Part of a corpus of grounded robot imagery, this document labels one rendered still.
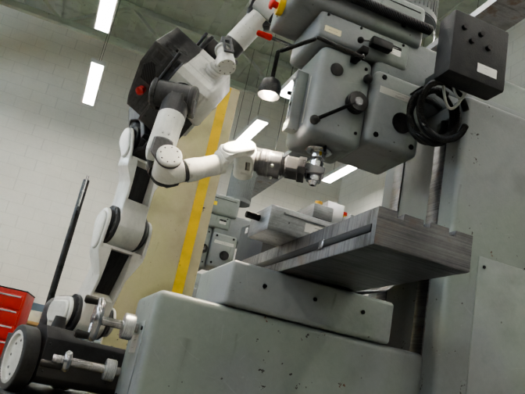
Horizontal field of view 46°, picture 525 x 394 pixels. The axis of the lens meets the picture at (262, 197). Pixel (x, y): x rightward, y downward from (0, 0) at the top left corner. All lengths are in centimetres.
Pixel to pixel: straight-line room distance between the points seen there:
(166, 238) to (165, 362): 202
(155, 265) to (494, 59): 221
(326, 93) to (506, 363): 96
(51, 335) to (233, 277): 67
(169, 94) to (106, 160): 922
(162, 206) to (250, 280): 199
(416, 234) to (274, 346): 56
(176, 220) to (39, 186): 757
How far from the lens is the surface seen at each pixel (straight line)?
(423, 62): 218
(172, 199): 359
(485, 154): 205
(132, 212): 229
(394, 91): 206
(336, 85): 198
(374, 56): 208
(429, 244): 130
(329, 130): 191
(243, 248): 229
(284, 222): 161
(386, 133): 199
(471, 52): 195
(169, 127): 193
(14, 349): 212
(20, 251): 1081
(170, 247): 354
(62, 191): 1101
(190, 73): 215
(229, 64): 216
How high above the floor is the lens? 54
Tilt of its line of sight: 17 degrees up
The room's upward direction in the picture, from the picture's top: 12 degrees clockwise
